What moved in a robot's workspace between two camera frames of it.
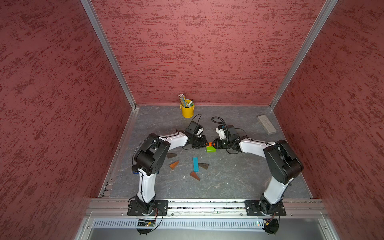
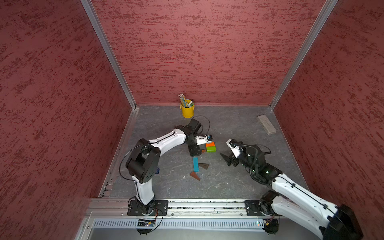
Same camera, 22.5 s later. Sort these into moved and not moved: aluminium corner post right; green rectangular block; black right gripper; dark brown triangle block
Moved: black right gripper
Not moved: dark brown triangle block; aluminium corner post right; green rectangular block
